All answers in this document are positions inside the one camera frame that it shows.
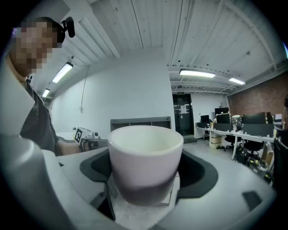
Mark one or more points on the small black monitor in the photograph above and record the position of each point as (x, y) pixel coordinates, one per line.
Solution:
(204, 118)

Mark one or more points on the white door notice paper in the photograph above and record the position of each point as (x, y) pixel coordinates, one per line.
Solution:
(184, 109)

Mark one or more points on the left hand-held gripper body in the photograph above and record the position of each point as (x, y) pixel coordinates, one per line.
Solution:
(94, 142)

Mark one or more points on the black high-back mesh chair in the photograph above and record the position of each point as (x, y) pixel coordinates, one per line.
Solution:
(281, 157)

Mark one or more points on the wide black monitor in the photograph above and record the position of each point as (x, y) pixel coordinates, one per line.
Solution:
(254, 118)

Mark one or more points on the grey door step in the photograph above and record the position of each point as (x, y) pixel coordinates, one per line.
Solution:
(189, 139)

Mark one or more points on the large black wall screen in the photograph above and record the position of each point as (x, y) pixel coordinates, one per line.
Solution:
(221, 111)

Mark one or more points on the person's left forearm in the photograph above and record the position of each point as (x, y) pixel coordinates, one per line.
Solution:
(67, 147)

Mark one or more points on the grey low shelf unit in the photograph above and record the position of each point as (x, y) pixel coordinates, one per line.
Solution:
(139, 120)

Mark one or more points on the person's head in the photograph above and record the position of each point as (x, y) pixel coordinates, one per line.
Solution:
(33, 49)

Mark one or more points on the black round backpack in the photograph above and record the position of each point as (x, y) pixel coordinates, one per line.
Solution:
(241, 156)

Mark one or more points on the black head camera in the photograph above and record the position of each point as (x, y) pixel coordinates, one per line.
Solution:
(69, 27)

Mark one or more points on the person's left hand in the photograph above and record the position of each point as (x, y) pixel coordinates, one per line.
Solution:
(85, 145)

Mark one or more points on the black office chair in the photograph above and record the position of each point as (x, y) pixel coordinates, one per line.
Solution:
(253, 144)
(230, 140)

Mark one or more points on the black double door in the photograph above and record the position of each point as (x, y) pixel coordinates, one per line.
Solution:
(183, 123)

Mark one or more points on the large cardboard box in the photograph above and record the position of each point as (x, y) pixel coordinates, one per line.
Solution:
(267, 153)

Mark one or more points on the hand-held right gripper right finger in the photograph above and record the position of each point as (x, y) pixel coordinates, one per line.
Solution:
(225, 202)

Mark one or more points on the pale pink cup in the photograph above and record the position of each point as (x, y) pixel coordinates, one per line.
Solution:
(144, 161)

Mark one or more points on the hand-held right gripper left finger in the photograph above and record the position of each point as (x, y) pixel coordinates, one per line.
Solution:
(76, 170)

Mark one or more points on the person's grey shirt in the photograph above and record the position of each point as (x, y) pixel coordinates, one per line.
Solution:
(38, 125)

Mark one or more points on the black shoes pair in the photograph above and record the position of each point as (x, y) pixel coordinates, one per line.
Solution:
(220, 147)

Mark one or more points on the long ceiling light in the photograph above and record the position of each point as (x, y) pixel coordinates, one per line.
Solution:
(236, 80)
(196, 73)
(45, 92)
(63, 72)

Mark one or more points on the cardboard boxes stack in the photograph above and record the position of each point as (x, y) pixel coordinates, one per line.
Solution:
(215, 140)

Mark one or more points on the sticker covered laptop lid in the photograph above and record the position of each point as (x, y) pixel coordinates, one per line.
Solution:
(237, 121)

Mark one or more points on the long white office desk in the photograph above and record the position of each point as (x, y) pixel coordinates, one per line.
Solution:
(247, 134)

